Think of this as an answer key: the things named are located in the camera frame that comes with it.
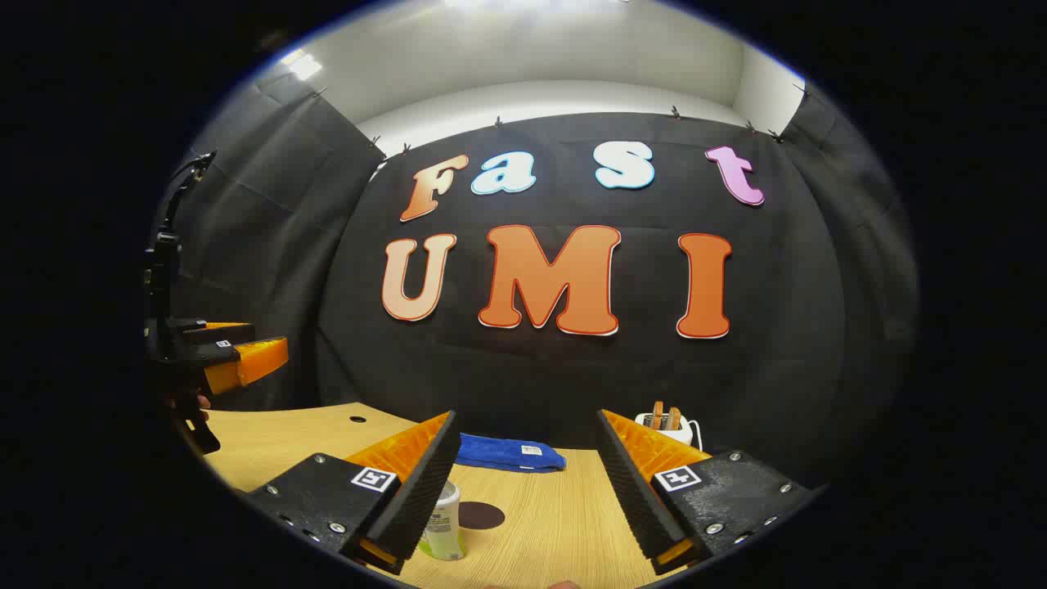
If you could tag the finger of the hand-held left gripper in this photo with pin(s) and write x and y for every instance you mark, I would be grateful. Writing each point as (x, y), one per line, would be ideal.
(253, 360)
(221, 331)

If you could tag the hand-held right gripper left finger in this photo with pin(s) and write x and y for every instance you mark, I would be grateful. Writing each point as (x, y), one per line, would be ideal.
(425, 483)

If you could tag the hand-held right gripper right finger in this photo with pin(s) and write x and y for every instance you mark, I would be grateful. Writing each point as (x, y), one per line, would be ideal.
(634, 491)

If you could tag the clear water bottle white label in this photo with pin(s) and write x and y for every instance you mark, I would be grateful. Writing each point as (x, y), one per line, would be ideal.
(446, 523)

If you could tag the dark brown round coaster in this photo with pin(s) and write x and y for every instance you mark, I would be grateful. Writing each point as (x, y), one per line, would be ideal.
(484, 515)

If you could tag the white toaster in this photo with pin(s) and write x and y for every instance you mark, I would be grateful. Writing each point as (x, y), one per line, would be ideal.
(675, 432)

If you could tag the toast slice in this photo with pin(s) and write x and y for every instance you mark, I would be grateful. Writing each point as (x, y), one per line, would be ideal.
(657, 415)
(674, 419)

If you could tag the blue towel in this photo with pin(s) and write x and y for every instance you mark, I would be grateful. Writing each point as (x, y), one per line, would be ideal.
(507, 454)

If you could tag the ceiling light panel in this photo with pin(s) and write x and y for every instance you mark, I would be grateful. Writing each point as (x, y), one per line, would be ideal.
(303, 64)

